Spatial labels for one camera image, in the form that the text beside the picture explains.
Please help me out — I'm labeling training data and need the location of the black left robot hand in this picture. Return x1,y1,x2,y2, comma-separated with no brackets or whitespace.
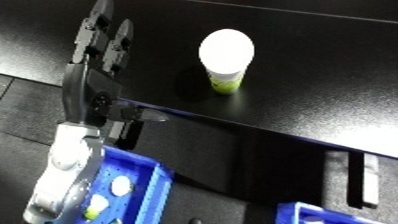
60,0,171,129

